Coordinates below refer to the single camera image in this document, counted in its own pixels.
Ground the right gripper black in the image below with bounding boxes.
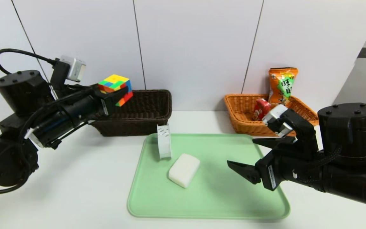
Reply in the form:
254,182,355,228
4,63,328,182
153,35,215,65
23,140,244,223
227,136,326,193

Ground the small red snack pack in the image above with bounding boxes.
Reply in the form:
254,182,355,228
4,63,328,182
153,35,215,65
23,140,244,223
252,98,272,121

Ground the orange snack bag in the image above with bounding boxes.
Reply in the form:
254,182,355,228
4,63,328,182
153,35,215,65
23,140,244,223
268,67,299,106

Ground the white tape roll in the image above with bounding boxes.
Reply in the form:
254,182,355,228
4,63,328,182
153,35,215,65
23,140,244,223
157,124,173,160

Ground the multicoloured puzzle cube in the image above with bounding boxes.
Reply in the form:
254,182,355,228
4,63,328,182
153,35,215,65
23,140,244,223
98,74,133,107

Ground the orange wicker basket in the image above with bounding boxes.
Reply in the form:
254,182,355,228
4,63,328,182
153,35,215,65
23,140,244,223
224,94,319,137

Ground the dark brown wicker basket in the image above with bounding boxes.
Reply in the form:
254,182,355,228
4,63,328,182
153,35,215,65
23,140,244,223
88,89,173,137

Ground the green plastic tray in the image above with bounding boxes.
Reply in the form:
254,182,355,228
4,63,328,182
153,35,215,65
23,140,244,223
127,133,290,220

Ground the white soap bar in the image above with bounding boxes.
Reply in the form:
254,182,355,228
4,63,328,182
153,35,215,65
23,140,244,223
168,153,200,188

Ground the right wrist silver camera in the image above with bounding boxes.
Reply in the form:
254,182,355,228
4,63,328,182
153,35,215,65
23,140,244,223
262,104,295,137

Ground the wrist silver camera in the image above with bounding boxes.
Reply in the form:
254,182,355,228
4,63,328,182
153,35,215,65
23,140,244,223
60,55,86,82
262,104,295,137

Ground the right camera black mount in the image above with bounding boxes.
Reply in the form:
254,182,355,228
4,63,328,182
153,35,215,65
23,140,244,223
267,109,318,153

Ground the camera black mount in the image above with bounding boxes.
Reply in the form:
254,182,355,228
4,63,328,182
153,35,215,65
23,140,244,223
267,109,318,153
50,60,71,93

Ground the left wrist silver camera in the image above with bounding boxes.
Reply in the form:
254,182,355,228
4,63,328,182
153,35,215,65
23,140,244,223
60,55,86,82

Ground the left camera black mount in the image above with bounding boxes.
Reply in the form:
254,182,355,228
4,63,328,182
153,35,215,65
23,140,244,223
50,60,71,93

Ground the left camera black cable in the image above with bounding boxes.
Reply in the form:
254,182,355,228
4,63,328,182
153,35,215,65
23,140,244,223
0,48,59,75

